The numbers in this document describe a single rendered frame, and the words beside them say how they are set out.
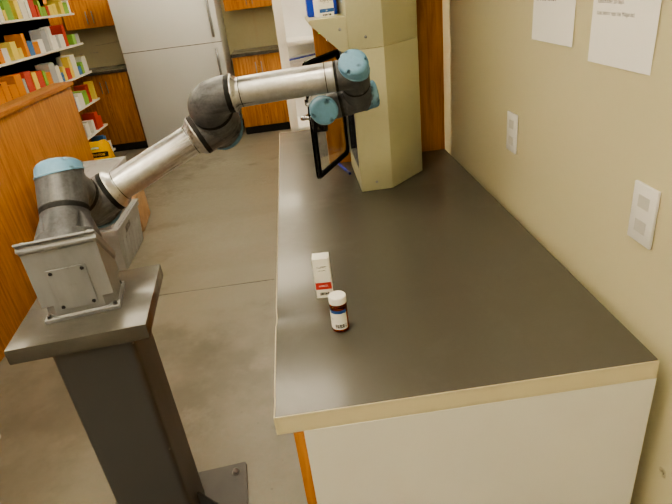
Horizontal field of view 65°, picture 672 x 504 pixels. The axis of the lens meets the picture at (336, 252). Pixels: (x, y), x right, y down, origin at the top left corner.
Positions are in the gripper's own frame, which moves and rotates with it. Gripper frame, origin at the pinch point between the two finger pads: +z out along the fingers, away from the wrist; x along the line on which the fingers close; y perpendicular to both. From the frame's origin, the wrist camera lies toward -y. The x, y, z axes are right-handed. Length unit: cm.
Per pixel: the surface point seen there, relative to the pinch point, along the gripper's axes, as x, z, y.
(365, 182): -12.9, -3.8, -30.5
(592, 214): -55, -75, -19
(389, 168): -21.7, -3.8, -26.6
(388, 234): -14, -41, -34
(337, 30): -8.4, -3.8, 19.4
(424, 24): -44, 33, 15
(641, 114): -55, -87, 6
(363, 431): 3, -108, -40
